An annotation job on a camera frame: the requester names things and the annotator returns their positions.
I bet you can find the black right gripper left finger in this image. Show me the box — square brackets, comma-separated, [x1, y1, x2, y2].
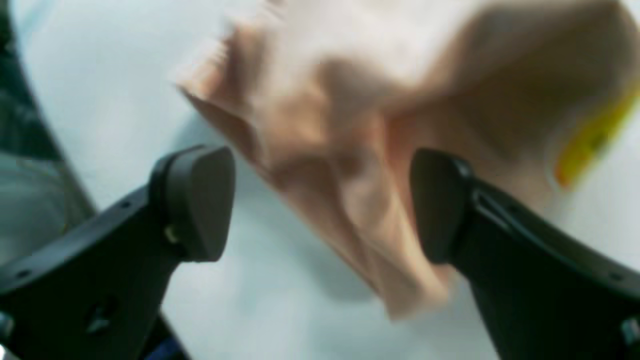
[0, 145, 236, 360]

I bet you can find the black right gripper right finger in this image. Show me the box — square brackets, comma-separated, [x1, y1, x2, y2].
[409, 148, 640, 360]

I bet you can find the peach pink T-shirt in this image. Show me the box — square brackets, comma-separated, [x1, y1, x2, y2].
[176, 0, 639, 320]

